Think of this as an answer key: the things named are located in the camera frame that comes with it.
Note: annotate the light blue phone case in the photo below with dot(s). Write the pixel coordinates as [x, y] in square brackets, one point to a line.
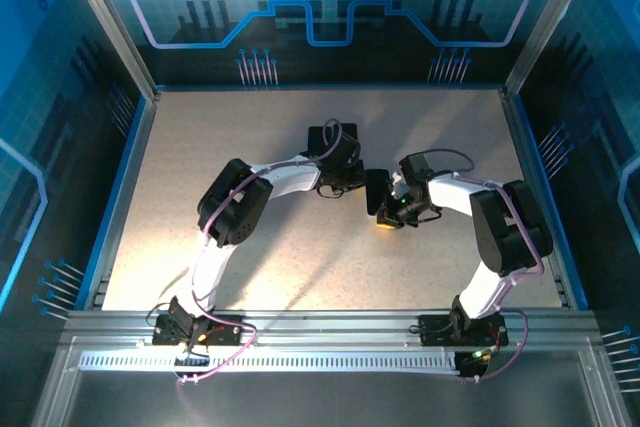
[368, 192]

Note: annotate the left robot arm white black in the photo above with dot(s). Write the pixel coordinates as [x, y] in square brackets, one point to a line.
[235, 202]

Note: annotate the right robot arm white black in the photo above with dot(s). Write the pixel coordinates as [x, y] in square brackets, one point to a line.
[510, 232]

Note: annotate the black controller board with led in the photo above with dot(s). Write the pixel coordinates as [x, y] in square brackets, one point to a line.
[475, 364]

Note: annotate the grey metal panel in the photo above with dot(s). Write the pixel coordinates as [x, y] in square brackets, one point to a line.
[325, 402]

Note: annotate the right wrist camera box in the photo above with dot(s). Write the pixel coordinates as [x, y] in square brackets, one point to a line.
[398, 187]

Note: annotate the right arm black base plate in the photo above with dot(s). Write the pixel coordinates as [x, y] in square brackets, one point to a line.
[435, 332]

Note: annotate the aluminium cross rail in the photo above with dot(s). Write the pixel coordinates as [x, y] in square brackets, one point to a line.
[325, 327]

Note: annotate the aluminium side rail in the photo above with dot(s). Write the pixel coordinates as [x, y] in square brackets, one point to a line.
[526, 147]
[126, 197]

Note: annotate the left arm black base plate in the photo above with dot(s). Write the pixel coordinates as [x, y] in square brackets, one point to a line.
[225, 336]

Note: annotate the aluminium frame post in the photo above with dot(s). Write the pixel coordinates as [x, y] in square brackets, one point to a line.
[110, 22]
[550, 22]

